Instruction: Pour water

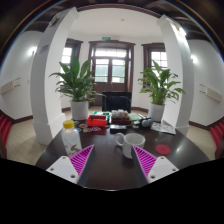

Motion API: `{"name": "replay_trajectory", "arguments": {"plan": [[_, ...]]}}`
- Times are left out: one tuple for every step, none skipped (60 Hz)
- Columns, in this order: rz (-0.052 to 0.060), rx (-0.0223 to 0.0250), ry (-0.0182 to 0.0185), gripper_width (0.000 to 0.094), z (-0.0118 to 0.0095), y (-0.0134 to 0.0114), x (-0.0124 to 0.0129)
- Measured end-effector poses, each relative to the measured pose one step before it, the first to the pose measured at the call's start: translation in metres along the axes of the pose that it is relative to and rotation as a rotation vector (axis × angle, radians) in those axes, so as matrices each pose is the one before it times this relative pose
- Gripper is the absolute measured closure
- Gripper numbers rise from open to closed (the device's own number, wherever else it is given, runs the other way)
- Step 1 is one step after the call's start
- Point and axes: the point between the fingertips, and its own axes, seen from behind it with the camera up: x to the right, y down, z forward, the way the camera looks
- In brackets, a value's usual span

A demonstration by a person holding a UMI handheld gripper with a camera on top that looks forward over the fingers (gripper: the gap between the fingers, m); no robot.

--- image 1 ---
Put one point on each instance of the red plastic box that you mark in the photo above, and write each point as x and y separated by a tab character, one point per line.
97	120

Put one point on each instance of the black chair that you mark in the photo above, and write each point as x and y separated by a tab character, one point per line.
116	100

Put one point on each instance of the left white pillar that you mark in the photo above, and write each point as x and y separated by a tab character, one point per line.
45	100

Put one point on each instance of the right white pillar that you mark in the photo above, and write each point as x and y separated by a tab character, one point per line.
179	61

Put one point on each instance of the brown wooden door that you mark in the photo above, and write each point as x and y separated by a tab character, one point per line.
112	62

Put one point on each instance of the white ceramic mug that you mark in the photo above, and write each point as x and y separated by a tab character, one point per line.
126	142

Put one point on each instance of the potted green plant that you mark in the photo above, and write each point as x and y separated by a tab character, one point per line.
77	83
161	85

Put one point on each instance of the green notebook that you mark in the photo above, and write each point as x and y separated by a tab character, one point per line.
134	116

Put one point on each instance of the clear bottle yellow cap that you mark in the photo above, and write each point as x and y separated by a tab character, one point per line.
71	138

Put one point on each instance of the black small device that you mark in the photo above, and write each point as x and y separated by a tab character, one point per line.
118	129

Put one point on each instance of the red round coaster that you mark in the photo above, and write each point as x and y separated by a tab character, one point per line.
163	149

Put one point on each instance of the white pillar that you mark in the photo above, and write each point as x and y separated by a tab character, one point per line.
179	61
45	100

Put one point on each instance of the left potted green plant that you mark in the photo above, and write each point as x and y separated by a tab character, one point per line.
77	83

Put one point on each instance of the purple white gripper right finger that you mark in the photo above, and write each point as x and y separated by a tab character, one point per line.
151	167

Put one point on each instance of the right potted green plant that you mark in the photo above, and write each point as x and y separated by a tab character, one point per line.
161	85

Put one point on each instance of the white round objects cluster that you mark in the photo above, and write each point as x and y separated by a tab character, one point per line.
119	113

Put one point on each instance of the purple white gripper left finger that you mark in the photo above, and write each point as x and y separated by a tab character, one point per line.
74	168

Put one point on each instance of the dark brown box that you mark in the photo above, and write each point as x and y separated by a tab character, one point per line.
121	121

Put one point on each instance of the white paper magazine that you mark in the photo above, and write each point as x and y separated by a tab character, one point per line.
163	128

